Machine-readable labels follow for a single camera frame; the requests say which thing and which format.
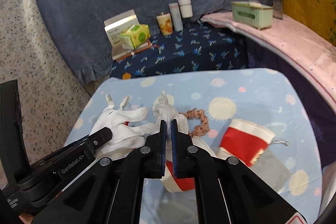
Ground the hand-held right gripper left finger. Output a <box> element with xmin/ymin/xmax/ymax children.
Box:
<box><xmin>33</xmin><ymin>119</ymin><xmax>168</xmax><ymax>224</ymax></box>

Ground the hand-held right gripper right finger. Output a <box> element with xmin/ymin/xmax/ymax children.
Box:
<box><xmin>171</xmin><ymin>119</ymin><xmax>307</xmax><ymax>224</ymax></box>

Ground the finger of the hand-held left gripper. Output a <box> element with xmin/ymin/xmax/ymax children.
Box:
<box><xmin>39</xmin><ymin>127</ymin><xmax>113</xmax><ymax>182</ymax></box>

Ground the white plush toy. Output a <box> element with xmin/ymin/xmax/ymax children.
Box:
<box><xmin>152</xmin><ymin>89</ymin><xmax>189</xmax><ymax>135</ymax></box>

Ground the tall red paper cup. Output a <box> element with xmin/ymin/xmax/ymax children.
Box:
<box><xmin>160</xmin><ymin>161</ymin><xmax>201</xmax><ymax>192</ymax></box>

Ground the crushed red paper cup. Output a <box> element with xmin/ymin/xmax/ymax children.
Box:
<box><xmin>217</xmin><ymin>119</ymin><xmax>277</xmax><ymax>168</ymax></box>

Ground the brown spotted scrunchie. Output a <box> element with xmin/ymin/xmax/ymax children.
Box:
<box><xmin>180</xmin><ymin>108</ymin><xmax>210</xmax><ymax>138</ymax></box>

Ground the blue planet print tablecloth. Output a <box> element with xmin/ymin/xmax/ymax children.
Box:
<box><xmin>64</xmin><ymin>68</ymin><xmax>324</xmax><ymax>224</ymax></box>

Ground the thin brown book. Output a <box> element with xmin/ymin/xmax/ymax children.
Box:
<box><xmin>112</xmin><ymin>39</ymin><xmax>153</xmax><ymax>62</ymax></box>

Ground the navy leaf print sheet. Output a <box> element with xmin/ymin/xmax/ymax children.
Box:
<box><xmin>110</xmin><ymin>21</ymin><xmax>248</xmax><ymax>80</ymax></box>

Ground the open white cardboard box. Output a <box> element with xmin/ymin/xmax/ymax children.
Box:
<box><xmin>104</xmin><ymin>9</ymin><xmax>139</xmax><ymax>56</ymax></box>

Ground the green tissue pack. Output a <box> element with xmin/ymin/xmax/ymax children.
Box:
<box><xmin>120</xmin><ymin>24</ymin><xmax>151</xmax><ymax>50</ymax></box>

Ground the grey slim bottle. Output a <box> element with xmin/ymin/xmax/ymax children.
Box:
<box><xmin>168</xmin><ymin>3</ymin><xmax>184</xmax><ymax>32</ymax></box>

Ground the white jar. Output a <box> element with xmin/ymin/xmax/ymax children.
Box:
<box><xmin>178</xmin><ymin>0</ymin><xmax>193</xmax><ymax>18</ymax></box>

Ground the dark purple cloth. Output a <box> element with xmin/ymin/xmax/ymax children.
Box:
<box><xmin>244</xmin><ymin>36</ymin><xmax>336</xmax><ymax>146</ymax></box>

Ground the mint green tissue box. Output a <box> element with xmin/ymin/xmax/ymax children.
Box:
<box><xmin>231</xmin><ymin>0</ymin><xmax>273</xmax><ymax>30</ymax></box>

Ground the pink cloth covered shelf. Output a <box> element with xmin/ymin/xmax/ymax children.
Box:
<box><xmin>201</xmin><ymin>11</ymin><xmax>336</xmax><ymax>106</ymax></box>

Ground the glass vase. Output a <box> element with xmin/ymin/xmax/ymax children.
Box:
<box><xmin>272</xmin><ymin>0</ymin><xmax>285</xmax><ymax>20</ymax></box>

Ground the grey drawstring pouch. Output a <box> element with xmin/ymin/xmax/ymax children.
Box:
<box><xmin>251</xmin><ymin>139</ymin><xmax>292</xmax><ymax>191</ymax></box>

